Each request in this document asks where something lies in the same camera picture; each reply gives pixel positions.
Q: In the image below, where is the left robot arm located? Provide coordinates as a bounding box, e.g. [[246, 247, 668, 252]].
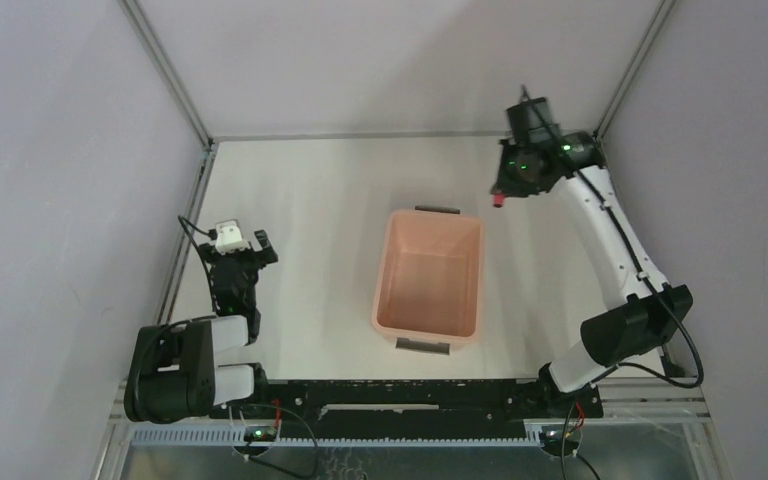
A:
[[124, 225, 278, 424]]

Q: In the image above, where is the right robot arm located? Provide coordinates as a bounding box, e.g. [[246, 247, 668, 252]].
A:
[[490, 93, 693, 416]]

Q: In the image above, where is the pink plastic bin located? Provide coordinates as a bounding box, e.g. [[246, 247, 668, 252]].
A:
[[371, 206, 485, 356]]

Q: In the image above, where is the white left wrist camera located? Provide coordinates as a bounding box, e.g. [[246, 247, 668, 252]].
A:
[[214, 219, 251, 255]]

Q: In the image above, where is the left black cable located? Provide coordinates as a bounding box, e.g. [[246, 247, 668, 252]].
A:
[[177, 215, 220, 313]]

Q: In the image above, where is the left aluminium frame rail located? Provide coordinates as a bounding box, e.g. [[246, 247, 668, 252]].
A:
[[153, 143, 218, 326]]

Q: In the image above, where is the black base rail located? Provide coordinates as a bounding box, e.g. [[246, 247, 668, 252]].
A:
[[228, 378, 604, 441]]

